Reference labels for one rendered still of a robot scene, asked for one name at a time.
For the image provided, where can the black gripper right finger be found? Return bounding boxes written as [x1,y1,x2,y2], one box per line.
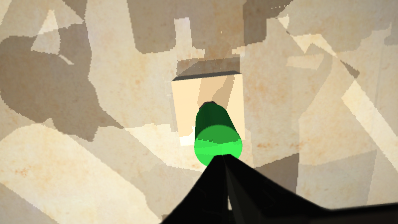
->
[223,154,398,224]

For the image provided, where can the cream square block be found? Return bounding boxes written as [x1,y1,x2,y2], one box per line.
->
[171,70,245,146]

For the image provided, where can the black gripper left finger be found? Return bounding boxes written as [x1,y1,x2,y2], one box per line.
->
[159,155,229,224]

